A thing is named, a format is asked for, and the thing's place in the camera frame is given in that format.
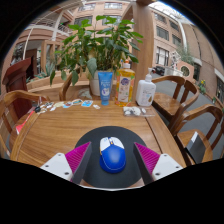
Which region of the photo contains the white pump dispenser bottle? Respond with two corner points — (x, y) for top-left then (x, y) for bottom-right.
(135, 67), (157, 108)

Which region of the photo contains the bunch of keys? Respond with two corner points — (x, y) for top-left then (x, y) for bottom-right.
(33, 101), (54, 114)

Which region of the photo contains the black notebook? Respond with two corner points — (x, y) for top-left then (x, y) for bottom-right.
(184, 130), (208, 165)

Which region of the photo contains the wooden armchair with notebook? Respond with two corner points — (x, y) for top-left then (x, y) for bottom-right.
(169, 103), (224, 167)

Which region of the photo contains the wooden armchair with red book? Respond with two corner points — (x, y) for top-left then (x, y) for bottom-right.
(0, 89), (51, 160)

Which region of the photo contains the blue and white computer mouse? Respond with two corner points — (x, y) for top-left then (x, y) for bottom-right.
(99, 136), (127, 174)

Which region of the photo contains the long wooden planter box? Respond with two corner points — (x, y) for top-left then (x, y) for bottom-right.
(26, 69), (91, 101)

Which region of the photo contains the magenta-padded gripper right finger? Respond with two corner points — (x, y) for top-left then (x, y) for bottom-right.
(133, 142), (184, 186)

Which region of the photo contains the dark bust sculpture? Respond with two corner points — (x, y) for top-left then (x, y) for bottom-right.
(11, 43), (24, 66)

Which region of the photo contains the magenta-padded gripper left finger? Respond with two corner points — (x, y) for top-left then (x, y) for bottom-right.
(39, 141), (93, 185)

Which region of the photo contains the green potted plant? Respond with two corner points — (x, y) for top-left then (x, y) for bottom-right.
(49, 14), (144, 98)

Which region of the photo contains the black round mouse pad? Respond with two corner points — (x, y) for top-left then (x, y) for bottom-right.
(73, 125), (152, 189)

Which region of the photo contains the dark red wooden lectern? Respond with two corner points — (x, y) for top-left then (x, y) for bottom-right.
(1, 56), (36, 119)

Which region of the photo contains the blue squeeze tube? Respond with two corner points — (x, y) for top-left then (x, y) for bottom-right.
(97, 71), (114, 107)

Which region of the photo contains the white stone statue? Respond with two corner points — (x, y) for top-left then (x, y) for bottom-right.
(170, 50), (181, 71)

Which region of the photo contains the yellow dish soap bottle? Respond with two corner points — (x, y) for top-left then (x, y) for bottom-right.
(114, 59), (137, 108)

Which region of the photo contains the wooden pillar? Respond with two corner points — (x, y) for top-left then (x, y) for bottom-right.
(131, 1), (155, 101)

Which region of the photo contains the clear plastic packet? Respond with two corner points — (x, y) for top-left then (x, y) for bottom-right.
(123, 105), (156, 118)

